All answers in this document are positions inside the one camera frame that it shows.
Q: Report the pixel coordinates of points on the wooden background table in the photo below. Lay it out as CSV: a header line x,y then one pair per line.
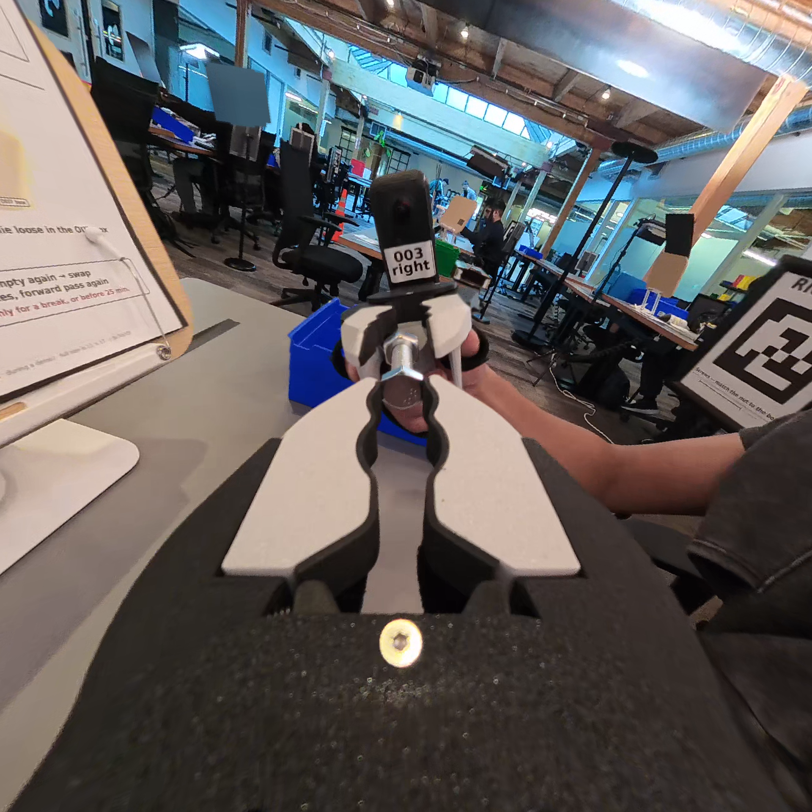
x,y
634,311

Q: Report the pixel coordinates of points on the black framed marker sign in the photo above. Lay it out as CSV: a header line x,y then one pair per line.
x,y
761,355

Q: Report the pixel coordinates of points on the hanging black monitor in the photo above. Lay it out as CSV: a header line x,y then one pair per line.
x,y
488,163

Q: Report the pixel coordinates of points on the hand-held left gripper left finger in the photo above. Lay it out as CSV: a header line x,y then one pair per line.
x,y
298,501

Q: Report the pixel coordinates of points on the tan and black board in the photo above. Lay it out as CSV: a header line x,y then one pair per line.
x,y
669,266

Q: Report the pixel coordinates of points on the tan cardboard board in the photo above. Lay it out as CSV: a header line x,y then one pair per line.
x,y
458,214

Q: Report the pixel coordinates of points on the steel hex bolt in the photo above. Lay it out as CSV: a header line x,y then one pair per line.
x,y
401,368

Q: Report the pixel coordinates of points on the corrugated silver duct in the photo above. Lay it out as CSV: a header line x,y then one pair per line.
x,y
774,38

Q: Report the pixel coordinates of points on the printed instruction sheet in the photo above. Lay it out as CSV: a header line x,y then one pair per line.
x,y
63,254

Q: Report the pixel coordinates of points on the ceiling projector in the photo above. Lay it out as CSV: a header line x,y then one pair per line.
x,y
424,75

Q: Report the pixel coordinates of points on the green plastic bin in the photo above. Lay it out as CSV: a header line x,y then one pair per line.
x,y
447,260

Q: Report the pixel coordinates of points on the person's right hand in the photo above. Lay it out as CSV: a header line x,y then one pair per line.
x,y
482,377

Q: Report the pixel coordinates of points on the grey desk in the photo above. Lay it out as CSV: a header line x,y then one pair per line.
x,y
190,412

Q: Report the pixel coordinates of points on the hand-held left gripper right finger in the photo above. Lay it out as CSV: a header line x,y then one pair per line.
x,y
501,501

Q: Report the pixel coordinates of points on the wooden document stand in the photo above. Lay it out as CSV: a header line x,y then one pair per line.
x,y
63,469

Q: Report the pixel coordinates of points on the orange cone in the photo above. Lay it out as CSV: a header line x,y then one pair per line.
x,y
341,209

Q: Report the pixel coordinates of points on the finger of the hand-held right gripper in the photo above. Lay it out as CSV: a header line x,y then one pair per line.
x,y
451,323
361,333

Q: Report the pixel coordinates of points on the steel hex nut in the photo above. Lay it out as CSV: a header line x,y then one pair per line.
x,y
399,346

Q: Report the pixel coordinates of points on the blue plastic bin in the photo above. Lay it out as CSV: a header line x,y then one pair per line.
x,y
317,361

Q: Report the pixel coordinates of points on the person's right forearm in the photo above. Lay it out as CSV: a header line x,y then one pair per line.
x,y
634,469

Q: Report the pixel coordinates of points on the black light stand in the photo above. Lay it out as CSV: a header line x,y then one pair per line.
x,y
602,209

